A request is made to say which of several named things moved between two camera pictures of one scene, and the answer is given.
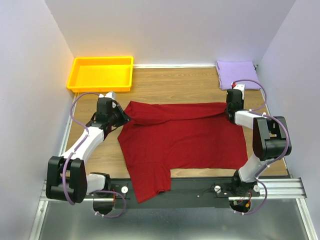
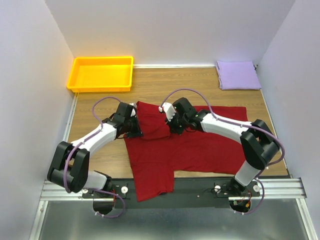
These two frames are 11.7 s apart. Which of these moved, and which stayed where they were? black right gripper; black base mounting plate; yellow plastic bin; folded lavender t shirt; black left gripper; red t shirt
Moved: black right gripper; black left gripper
Stayed: red t shirt; yellow plastic bin; black base mounting plate; folded lavender t shirt
